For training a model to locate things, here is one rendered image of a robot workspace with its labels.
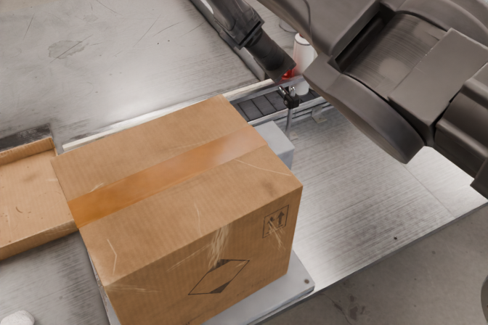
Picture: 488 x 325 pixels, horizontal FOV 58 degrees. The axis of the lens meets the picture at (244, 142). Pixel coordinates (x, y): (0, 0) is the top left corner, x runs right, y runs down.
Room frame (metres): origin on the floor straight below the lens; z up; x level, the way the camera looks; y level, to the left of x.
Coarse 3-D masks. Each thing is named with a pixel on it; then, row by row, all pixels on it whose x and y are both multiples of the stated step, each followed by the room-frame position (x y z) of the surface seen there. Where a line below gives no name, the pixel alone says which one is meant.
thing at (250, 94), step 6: (288, 78) 0.84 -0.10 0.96; (294, 78) 0.85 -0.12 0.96; (300, 78) 0.85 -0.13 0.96; (270, 84) 0.82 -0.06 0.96; (276, 84) 0.82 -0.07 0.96; (282, 84) 0.82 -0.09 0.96; (288, 84) 0.83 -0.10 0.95; (258, 90) 0.80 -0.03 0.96; (264, 90) 0.80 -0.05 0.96; (270, 90) 0.81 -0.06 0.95; (234, 96) 0.77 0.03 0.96; (240, 96) 0.77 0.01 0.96; (246, 96) 0.78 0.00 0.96; (252, 96) 0.79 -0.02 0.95; (234, 102) 0.76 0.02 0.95
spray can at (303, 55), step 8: (296, 40) 0.89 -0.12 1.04; (304, 40) 0.88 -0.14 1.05; (296, 48) 0.89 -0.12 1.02; (304, 48) 0.88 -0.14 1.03; (312, 48) 0.88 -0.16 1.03; (296, 56) 0.88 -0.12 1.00; (304, 56) 0.88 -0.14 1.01; (312, 56) 0.89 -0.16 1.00; (296, 64) 0.88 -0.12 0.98; (304, 64) 0.88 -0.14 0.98; (296, 72) 0.88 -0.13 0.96; (296, 88) 0.88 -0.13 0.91; (304, 88) 0.88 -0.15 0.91
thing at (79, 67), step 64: (64, 0) 1.43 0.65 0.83; (128, 0) 1.44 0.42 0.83; (0, 64) 1.05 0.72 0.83; (64, 64) 1.06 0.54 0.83; (128, 64) 1.06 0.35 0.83; (192, 64) 1.07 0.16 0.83; (0, 128) 0.78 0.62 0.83; (64, 128) 0.79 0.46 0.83; (320, 128) 0.81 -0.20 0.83; (320, 192) 0.61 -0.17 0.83; (384, 192) 0.61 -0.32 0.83; (448, 192) 0.61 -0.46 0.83; (64, 256) 0.43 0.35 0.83; (320, 256) 0.45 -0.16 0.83; (384, 256) 0.45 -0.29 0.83; (0, 320) 0.30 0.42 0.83; (64, 320) 0.31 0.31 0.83; (256, 320) 0.32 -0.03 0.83
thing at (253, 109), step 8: (288, 88) 0.91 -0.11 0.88; (256, 96) 0.87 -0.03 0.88; (264, 96) 0.87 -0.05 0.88; (272, 96) 0.87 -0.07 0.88; (280, 96) 0.87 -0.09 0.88; (304, 96) 0.88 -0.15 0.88; (312, 96) 0.88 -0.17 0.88; (232, 104) 0.84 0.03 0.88; (240, 104) 0.84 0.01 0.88; (248, 104) 0.84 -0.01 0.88; (256, 104) 0.84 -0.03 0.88; (264, 104) 0.84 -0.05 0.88; (272, 104) 0.84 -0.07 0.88; (280, 104) 0.84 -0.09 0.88; (240, 112) 0.81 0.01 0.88; (248, 112) 0.81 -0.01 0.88; (256, 112) 0.81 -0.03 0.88; (264, 112) 0.81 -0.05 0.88; (272, 112) 0.81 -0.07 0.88; (248, 120) 0.78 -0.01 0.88
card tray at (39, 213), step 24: (24, 144) 0.69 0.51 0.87; (48, 144) 0.71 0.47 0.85; (0, 168) 0.65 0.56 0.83; (24, 168) 0.65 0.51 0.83; (48, 168) 0.65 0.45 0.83; (0, 192) 0.58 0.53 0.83; (24, 192) 0.58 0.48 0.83; (48, 192) 0.58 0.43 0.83; (0, 216) 0.52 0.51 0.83; (24, 216) 0.52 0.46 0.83; (48, 216) 0.52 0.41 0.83; (72, 216) 0.52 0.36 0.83; (0, 240) 0.46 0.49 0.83; (24, 240) 0.44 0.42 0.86; (48, 240) 0.46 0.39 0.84
